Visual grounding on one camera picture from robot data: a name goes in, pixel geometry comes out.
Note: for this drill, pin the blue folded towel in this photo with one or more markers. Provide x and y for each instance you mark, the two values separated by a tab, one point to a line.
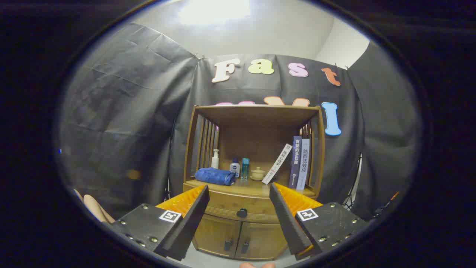
214	175

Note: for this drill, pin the beige lidded teacup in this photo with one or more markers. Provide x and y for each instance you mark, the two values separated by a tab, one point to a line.
257	174

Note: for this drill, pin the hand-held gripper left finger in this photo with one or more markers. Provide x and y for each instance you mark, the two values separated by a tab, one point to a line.
186	227

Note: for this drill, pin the black backdrop cloth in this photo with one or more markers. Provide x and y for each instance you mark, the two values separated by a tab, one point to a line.
130	111

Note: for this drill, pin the dark blue book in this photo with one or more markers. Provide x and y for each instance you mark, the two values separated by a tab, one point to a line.
295	163

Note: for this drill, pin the white pump bottle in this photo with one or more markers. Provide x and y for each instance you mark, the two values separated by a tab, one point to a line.
215	162

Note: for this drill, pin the wooden cabinet door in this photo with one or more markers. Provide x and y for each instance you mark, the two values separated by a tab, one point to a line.
214	234
264	240

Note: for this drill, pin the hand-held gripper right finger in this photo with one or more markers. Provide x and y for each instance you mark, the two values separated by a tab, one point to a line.
288	223

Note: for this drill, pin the black backdrop stand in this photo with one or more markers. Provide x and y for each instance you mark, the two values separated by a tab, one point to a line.
351	193

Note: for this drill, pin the wooden cabinet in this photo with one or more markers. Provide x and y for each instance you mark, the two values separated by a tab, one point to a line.
260	137

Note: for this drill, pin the pale lavender book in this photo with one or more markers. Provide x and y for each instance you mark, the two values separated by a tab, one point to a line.
303	165

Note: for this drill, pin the black drawer knob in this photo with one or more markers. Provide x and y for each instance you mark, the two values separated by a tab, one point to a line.
241	213

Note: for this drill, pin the clear blue bottle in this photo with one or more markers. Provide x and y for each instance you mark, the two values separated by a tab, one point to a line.
245	167

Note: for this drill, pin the white bottle blue cap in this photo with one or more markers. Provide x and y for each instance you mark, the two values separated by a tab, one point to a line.
234	169

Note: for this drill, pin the orange black tool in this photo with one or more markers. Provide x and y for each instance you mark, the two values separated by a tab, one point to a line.
394	195

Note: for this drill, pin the white book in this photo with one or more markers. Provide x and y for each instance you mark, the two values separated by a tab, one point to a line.
277	164

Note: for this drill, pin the beige chair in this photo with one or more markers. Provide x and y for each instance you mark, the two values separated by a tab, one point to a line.
93	206

